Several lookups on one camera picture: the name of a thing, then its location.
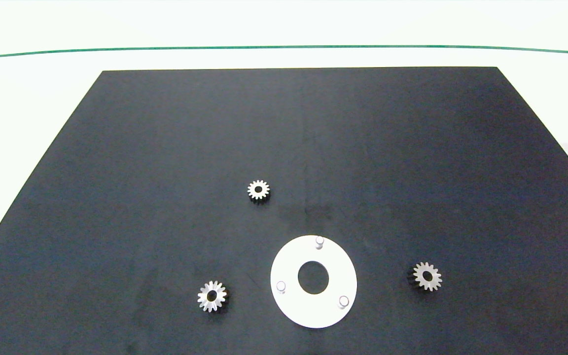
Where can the round white plate with pins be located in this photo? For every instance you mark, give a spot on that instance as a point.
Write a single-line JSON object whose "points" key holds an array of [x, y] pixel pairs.
{"points": [[313, 310]]}

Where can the small steel gear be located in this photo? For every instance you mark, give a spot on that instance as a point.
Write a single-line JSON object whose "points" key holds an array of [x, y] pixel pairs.
{"points": [[253, 190], [435, 278], [205, 297]]}

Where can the dark mat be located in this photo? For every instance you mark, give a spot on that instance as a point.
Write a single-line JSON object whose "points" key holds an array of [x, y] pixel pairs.
{"points": [[165, 148]]}

